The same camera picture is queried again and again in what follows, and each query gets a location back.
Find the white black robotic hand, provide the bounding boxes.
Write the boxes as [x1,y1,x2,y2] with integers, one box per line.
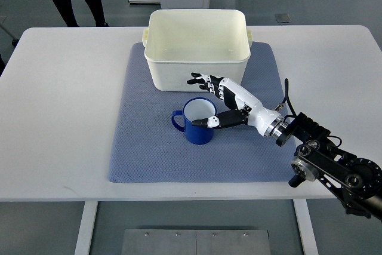
[187,73,288,139]

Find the blue enamel mug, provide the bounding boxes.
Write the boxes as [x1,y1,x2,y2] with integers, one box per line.
[171,97,217,145]

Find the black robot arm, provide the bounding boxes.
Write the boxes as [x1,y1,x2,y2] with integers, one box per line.
[272,111,381,219]

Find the white plastic box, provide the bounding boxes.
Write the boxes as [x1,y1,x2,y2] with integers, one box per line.
[142,9,252,92]

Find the blue grey textured mat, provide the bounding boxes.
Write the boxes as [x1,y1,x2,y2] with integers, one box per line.
[108,43,295,183]

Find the metal floor plate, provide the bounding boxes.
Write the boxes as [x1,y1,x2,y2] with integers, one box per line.
[121,229,271,254]

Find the white table frame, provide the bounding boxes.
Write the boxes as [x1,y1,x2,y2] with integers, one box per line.
[74,199,319,254]

